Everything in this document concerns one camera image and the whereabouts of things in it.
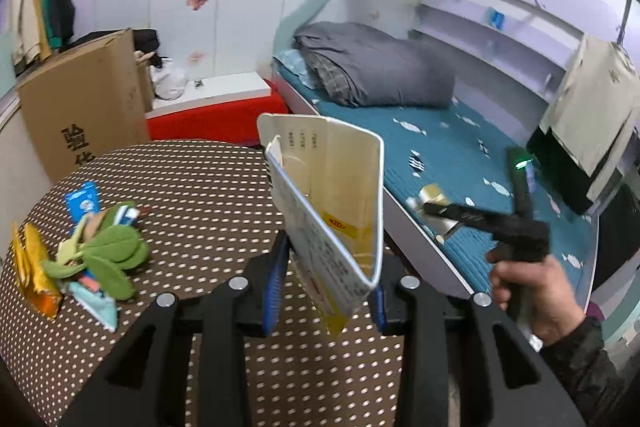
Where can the beige cabinet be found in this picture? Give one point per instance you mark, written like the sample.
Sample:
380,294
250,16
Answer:
15,147

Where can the pale pink butterfly sticker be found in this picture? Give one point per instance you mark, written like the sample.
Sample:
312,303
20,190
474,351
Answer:
196,56

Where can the white plastic bag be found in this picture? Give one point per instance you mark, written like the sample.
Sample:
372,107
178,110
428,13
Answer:
170,79

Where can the person's right hand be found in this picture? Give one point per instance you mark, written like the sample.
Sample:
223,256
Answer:
550,292

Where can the cream hanging garment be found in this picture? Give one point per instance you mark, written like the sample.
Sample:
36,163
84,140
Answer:
25,7

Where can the large cardboard box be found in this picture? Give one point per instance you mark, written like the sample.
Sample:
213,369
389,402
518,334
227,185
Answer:
85,97

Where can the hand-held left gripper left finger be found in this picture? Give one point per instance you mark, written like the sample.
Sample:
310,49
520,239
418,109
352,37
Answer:
274,277

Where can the small cardboard box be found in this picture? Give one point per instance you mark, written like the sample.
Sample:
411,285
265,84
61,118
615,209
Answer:
145,87

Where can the orange foil wrapper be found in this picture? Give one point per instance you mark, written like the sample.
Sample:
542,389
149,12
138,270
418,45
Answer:
42,287

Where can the yellow foil wrapper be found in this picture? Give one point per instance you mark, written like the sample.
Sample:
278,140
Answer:
17,257

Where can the cream hanging cloth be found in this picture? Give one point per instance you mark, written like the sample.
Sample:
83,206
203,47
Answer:
590,107

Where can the blue checkered pillow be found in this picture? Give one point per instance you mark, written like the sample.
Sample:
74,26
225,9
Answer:
292,62

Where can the teal fish print bedsheet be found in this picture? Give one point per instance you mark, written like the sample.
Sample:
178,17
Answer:
450,142

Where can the gold silver foil wrapper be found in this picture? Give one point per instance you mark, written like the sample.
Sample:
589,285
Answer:
432,193

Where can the yellow hanging garment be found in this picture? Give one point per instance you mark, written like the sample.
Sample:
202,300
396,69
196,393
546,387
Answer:
42,22

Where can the white wooden step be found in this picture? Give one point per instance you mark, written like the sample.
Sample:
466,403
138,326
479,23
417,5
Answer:
225,89

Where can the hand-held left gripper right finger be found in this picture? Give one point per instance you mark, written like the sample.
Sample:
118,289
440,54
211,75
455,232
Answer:
378,309

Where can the small blue box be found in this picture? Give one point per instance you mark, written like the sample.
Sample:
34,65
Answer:
496,18

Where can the brown polka dot tablecloth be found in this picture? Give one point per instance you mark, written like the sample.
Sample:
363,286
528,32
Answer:
200,207

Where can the green leaf plush toy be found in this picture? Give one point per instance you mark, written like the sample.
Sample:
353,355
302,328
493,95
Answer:
110,252

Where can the white bed shelf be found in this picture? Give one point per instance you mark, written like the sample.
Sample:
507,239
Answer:
490,47

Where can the red cloth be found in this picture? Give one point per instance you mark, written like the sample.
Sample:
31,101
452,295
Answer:
210,122

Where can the black bag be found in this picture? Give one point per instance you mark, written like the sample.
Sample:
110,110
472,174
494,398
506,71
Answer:
146,42

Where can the light teal wrapper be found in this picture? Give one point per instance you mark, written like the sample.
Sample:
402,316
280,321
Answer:
97,307

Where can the grey blanket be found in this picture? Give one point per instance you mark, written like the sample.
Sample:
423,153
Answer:
380,67

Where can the blue snack wrapper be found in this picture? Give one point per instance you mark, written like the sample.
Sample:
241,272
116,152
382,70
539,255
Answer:
82,202

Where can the white yellow paper carton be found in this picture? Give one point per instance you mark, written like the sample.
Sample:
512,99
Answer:
325,187

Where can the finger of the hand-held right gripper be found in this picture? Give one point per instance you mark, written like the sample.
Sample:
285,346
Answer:
465,216

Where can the person's right forearm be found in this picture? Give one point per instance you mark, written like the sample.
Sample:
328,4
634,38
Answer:
585,372

